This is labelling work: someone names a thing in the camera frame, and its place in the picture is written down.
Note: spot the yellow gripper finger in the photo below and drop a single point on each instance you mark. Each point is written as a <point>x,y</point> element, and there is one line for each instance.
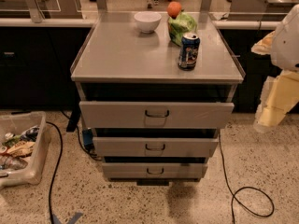
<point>263,47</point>
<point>279,96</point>

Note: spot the grey top drawer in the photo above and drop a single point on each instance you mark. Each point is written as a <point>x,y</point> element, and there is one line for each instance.
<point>169,115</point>

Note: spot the grey drawer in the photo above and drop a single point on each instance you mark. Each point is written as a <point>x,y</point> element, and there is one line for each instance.
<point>154,170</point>
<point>169,115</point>
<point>154,147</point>

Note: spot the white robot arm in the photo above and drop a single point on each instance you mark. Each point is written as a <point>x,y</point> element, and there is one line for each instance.
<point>284,53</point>

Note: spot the grey metal drawer cabinet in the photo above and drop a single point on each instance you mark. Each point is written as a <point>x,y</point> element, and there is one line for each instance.
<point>120,64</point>

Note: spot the grey middle drawer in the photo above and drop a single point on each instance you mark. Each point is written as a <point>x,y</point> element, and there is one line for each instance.
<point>154,147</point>

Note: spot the grey bottom drawer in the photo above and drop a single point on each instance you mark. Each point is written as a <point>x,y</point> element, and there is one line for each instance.
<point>154,170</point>

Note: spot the blue soda can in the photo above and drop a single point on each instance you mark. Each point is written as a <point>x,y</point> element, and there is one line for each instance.
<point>188,51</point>

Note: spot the green chip bag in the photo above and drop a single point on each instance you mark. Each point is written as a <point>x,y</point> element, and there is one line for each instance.
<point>180,25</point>

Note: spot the orange fruit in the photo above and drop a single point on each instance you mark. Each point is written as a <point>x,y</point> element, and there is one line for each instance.
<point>173,9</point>

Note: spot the white ceramic bowl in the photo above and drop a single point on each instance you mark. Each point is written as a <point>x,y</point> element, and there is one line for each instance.
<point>147,21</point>

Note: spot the clear plastic bin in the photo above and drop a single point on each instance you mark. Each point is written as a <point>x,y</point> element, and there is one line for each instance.
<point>32,173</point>

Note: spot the crumpled snack bags in bin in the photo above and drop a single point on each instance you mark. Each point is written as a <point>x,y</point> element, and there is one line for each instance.
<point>16,148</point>

